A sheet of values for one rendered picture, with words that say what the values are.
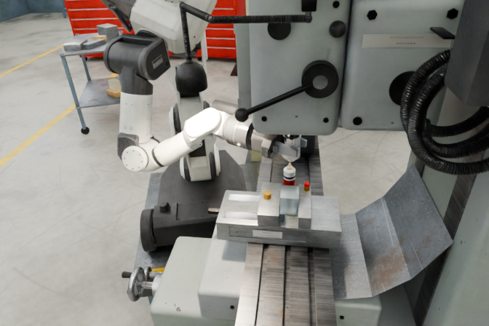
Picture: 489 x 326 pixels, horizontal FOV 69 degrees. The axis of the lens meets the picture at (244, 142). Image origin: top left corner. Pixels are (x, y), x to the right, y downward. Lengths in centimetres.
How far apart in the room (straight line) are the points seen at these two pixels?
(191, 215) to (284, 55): 113
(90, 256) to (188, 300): 139
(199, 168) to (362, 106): 114
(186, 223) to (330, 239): 82
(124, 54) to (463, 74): 83
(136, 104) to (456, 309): 95
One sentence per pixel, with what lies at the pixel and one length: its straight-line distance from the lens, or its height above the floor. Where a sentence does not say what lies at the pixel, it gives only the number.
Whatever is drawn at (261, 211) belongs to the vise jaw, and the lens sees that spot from 100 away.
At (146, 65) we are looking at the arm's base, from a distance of 102.
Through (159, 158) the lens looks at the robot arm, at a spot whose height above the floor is 115.
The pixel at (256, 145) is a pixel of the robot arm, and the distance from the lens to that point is 91.
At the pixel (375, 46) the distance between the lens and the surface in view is 70.
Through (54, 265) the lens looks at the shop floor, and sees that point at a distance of 257.
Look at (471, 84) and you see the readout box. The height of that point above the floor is 154.
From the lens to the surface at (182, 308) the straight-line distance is 120.
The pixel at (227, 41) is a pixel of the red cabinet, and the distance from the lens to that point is 551.
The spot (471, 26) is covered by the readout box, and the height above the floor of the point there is 160.
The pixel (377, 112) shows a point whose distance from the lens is 75.
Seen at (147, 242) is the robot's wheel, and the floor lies 51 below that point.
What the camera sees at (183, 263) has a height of 73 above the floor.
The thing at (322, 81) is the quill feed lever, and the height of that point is 146.
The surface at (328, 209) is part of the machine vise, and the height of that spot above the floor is 100.
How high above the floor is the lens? 170
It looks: 30 degrees down
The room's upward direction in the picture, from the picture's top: 3 degrees counter-clockwise
